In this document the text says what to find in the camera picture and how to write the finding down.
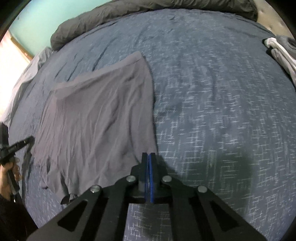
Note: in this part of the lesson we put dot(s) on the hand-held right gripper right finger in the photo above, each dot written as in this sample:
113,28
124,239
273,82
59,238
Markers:
151,176

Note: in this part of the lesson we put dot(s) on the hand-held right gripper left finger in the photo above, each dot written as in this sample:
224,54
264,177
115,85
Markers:
145,176

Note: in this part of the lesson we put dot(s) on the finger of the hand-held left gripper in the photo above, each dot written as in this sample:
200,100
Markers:
22,142

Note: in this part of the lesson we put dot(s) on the thin grey garment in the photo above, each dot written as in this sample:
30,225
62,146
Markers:
97,111

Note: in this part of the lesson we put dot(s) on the person's left forearm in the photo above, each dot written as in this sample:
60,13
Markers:
13,217

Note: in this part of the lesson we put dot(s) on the pile of folded clothes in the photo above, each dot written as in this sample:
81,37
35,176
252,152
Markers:
284,60

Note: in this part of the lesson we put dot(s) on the person's left hand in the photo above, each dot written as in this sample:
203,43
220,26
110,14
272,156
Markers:
4,178

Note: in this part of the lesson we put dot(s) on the light grey blanket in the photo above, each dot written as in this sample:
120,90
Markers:
25,76

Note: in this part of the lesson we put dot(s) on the blue patterned bed sheet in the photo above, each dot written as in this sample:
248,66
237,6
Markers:
208,115

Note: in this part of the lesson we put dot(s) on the pale pink curtain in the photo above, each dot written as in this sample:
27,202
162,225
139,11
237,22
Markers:
11,53

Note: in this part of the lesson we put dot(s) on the dark grey rolled duvet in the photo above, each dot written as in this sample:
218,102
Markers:
76,30

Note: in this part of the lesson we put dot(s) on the cream tufted headboard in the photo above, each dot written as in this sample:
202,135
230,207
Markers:
270,20

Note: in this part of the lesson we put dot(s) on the wooden window frame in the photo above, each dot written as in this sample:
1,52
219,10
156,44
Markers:
25,52

